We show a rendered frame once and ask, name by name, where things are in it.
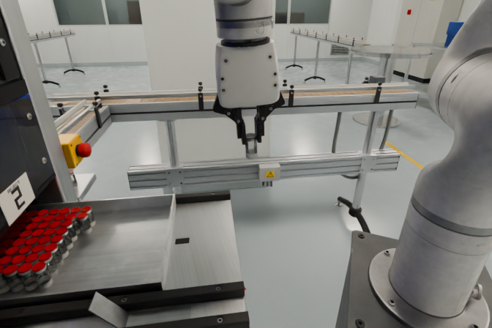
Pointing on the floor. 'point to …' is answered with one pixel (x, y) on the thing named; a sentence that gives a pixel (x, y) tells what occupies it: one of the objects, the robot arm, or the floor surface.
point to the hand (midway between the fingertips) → (250, 129)
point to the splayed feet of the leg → (353, 213)
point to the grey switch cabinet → (429, 17)
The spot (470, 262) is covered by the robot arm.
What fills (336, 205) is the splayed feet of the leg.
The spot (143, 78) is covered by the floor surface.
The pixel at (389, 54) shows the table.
